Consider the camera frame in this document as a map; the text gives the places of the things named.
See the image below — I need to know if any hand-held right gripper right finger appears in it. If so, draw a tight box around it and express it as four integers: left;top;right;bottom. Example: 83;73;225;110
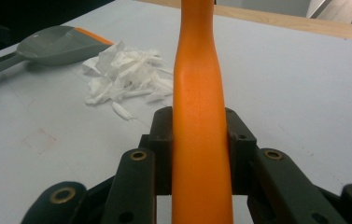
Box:
225;106;258;196

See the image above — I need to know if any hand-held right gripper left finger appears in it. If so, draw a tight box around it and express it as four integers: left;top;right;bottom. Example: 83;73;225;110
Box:
138;106;174;196

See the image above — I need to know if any orange handled grey brush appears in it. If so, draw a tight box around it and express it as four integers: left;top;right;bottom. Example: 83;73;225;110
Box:
171;0;234;224

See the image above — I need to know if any pile of white paper scraps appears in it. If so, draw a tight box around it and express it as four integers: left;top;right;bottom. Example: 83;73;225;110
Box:
81;40;175;121

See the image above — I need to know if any grey dustpan with orange edge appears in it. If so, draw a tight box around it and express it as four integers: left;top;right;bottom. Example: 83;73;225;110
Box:
0;25;115;82

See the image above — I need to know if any white table cover board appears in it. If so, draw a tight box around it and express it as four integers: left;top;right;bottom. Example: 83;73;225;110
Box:
0;0;352;224

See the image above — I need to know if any wooden table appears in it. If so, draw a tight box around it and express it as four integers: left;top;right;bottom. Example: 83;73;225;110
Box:
135;0;352;44

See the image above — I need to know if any white desk frame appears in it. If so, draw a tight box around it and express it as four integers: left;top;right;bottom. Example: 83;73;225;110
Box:
306;0;352;25

